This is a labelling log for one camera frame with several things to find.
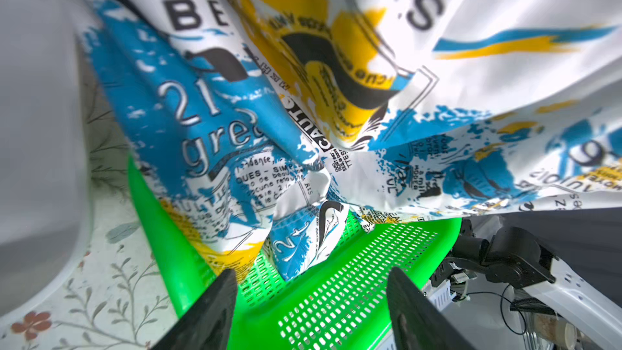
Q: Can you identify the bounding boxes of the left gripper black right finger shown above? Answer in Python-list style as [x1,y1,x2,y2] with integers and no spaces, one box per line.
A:
[386,267,475,350]

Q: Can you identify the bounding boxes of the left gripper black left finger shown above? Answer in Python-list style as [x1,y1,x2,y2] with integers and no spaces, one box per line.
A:
[154,269,238,350]

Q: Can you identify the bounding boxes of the blue yellow white printed shorts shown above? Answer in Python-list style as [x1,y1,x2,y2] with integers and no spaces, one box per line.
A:
[67,0,621,280]

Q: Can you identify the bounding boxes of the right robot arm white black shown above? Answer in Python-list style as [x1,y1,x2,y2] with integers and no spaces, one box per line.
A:
[431,218,621,349]

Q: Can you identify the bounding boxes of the green plastic basket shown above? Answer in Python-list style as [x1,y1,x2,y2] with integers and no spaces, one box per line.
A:
[127,165,462,349]

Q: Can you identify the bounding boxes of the white plastic tray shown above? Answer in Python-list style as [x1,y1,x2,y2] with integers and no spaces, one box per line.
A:
[1,0,92,322]

